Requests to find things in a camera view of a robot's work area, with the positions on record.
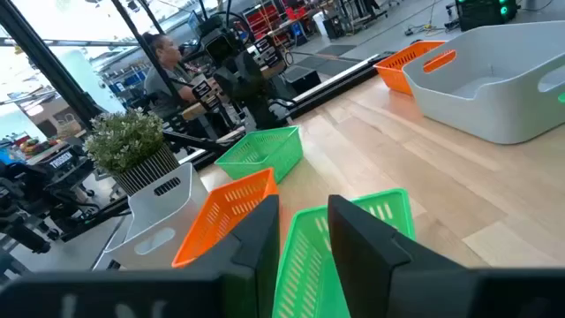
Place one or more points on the black computer with green lights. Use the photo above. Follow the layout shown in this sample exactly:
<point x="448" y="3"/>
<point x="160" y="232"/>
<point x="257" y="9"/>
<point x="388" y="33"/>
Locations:
<point x="483" y="13"/>

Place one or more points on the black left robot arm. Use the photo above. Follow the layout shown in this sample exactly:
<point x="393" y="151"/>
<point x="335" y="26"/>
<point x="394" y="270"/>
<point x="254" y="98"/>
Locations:
<point x="260" y="112"/>

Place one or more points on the potted artificial green plant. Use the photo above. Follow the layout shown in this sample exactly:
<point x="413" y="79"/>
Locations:
<point x="123" y="141"/>

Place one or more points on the green plastic slotted basket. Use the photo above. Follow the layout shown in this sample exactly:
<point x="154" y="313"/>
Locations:
<point x="304" y="265"/>
<point x="265" y="150"/>

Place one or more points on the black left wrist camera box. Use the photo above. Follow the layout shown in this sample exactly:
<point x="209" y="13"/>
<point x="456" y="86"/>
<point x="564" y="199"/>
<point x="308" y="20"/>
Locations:
<point x="220" y="46"/>

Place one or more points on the orange plastic slotted basket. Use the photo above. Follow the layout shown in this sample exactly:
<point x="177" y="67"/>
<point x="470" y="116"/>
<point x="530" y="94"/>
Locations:
<point x="220" y="216"/>
<point x="393" y="66"/>

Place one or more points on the red storage bin rack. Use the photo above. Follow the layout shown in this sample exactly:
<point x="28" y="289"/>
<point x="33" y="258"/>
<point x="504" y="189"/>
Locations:
<point x="265" y="20"/>

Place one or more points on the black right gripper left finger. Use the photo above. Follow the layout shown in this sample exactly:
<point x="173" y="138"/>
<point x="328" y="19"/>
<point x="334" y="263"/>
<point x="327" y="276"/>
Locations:
<point x="247" y="265"/>

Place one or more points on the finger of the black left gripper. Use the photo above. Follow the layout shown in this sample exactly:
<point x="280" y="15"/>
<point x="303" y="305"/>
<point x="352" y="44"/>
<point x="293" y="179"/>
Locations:
<point x="205" y="95"/>
<point x="268" y="52"/>

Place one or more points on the black rig frame beam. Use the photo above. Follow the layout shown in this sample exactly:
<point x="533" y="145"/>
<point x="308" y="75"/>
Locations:
<point x="44" y="57"/>

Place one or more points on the person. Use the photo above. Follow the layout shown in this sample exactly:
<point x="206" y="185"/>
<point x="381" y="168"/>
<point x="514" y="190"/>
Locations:
<point x="167" y="84"/>

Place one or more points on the grey plastic storage bin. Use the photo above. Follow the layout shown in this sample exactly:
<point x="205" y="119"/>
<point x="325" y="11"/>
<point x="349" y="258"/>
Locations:
<point x="159" y="229"/>
<point x="485" y="110"/>

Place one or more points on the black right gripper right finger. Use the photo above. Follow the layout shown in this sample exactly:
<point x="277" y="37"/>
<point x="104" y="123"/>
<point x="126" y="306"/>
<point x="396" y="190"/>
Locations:
<point x="375" y="265"/>

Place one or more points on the black floor box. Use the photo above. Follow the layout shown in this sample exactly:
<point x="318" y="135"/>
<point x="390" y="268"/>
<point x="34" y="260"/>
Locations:
<point x="302" y="79"/>

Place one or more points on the black background robot arm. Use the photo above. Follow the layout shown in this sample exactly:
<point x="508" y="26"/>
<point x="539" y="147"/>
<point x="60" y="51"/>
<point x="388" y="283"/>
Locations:
<point x="57" y="176"/>

